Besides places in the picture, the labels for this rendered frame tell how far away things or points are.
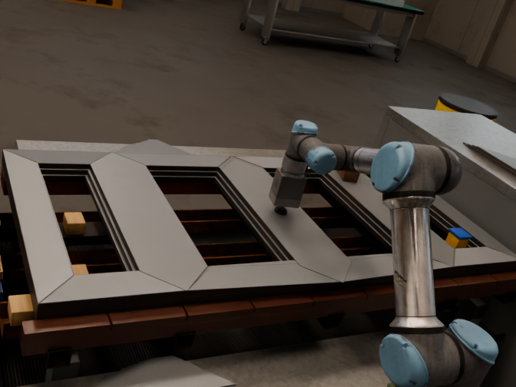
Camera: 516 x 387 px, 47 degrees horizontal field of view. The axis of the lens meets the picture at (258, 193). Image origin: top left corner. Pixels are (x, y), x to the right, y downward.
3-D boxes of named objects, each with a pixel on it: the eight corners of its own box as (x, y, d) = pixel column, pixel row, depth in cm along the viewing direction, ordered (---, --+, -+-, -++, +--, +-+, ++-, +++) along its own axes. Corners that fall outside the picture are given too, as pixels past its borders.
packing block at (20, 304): (7, 309, 133) (8, 295, 132) (31, 306, 136) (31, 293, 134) (10, 326, 129) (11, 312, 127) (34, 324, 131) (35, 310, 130)
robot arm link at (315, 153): (352, 153, 167) (333, 137, 176) (318, 150, 162) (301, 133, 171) (342, 178, 171) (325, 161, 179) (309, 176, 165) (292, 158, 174)
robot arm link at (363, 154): (489, 151, 138) (362, 140, 181) (454, 147, 133) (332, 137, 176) (482, 200, 139) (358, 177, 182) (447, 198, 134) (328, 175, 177)
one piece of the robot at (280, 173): (302, 156, 188) (289, 200, 195) (276, 152, 185) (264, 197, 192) (313, 170, 179) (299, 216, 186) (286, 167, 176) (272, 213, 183)
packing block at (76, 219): (62, 223, 169) (64, 212, 167) (80, 223, 171) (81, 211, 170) (66, 235, 164) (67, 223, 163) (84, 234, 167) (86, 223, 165)
